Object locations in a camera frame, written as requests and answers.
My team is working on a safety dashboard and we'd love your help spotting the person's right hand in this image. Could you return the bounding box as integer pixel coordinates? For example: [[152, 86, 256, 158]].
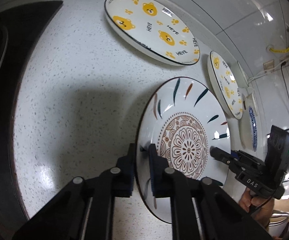
[[238, 188, 274, 228]]

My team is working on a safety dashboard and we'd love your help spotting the small yellow bear plate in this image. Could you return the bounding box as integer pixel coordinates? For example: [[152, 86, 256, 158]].
[[208, 51, 243, 120]]

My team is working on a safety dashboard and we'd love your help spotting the black power cable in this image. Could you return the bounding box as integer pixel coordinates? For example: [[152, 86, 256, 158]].
[[280, 61, 289, 128]]

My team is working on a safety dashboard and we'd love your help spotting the blue rimmed white plate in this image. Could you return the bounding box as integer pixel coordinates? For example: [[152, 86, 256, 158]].
[[239, 106, 257, 152]]

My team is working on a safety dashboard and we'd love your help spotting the black stove top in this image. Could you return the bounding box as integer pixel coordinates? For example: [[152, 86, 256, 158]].
[[0, 0, 63, 239]]

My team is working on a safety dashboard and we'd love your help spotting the white mandala pattern plate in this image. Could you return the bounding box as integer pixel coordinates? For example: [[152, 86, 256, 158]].
[[135, 77, 231, 223]]

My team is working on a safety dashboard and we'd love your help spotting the large yellow bear plate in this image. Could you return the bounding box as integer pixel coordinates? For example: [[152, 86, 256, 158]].
[[104, 0, 200, 66]]

